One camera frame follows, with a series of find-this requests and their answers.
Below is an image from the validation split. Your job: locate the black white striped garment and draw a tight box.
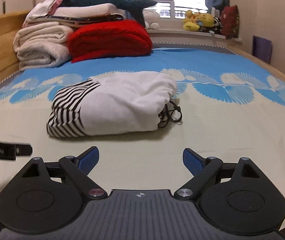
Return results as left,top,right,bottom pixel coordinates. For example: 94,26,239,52
46,71,183,138

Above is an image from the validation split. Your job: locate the white folded clothes pile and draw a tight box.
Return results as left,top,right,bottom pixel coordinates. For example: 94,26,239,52
23,0,126,28

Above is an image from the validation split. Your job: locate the blue cream patterned bedspread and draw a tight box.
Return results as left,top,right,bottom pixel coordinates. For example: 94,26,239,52
0,42,285,230

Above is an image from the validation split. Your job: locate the cream folded blanket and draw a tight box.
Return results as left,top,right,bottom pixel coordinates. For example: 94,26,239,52
13,22,74,70

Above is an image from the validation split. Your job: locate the red fluffy folded blanket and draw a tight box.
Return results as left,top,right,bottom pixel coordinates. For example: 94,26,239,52
68,20,152,63

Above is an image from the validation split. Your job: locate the purple box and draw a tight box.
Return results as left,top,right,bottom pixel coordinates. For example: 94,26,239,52
252,36,273,64

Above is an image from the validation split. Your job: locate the yellow plush toy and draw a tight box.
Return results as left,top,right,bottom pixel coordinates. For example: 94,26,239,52
183,10,215,31

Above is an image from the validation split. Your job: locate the red patterned cushion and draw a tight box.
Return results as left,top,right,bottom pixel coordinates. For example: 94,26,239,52
220,5,240,39

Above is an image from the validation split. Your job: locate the white plush toy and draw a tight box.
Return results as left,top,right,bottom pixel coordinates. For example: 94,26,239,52
142,10,161,30

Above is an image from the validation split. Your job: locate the dark teal shark plush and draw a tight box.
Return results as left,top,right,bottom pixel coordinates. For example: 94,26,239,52
60,0,157,27

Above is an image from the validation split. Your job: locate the wooden bed frame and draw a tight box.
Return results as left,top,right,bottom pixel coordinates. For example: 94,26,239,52
0,10,29,82

